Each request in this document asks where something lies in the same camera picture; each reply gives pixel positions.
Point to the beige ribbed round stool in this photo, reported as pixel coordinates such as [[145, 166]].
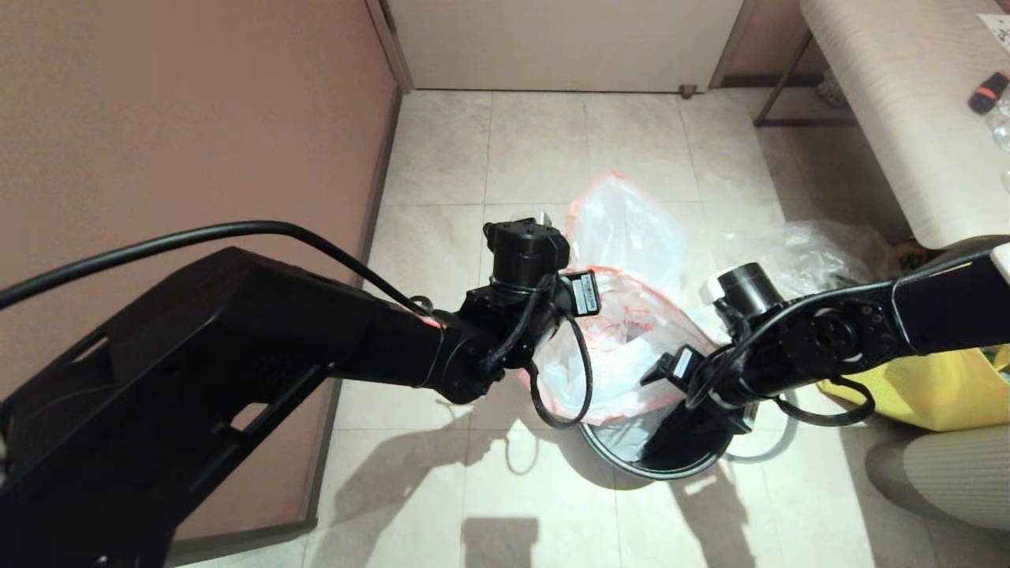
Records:
[[947, 473]]

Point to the clear drinking glass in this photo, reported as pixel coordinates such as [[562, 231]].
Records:
[[1003, 132], [1006, 181]]

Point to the crumpled clear plastic bag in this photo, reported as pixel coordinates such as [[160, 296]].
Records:
[[828, 244]]

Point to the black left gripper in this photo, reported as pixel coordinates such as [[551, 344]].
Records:
[[529, 256]]

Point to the wood-grain table top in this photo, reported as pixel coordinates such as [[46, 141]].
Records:
[[892, 102]]

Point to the white translucent plastic bag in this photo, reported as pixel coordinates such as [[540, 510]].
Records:
[[631, 229]]

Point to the small green yellow package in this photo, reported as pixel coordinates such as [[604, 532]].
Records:
[[907, 254]]

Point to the new red-printed plastic bag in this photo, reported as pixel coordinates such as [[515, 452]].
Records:
[[615, 371]]

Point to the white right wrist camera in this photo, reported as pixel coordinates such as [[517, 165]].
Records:
[[712, 290]]

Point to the dark metal table leg frame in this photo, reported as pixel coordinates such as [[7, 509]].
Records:
[[777, 91]]

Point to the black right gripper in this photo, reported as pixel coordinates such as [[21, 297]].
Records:
[[750, 292]]

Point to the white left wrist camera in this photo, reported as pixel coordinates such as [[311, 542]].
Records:
[[544, 216]]

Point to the white printed paper sheet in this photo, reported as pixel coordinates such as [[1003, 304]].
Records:
[[996, 30]]

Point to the small metal door stop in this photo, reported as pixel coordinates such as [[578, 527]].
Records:
[[686, 91]]

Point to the yellow fabric tote bag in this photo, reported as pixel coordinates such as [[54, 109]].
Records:
[[931, 394]]

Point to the white door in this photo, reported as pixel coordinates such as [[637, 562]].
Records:
[[564, 43]]

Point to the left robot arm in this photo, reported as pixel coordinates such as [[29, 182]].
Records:
[[237, 355]]

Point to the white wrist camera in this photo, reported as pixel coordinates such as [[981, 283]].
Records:
[[544, 216], [712, 290]]

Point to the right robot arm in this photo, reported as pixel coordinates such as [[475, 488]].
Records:
[[828, 339]]

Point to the black round trash bin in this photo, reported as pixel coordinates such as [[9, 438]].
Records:
[[686, 450]]

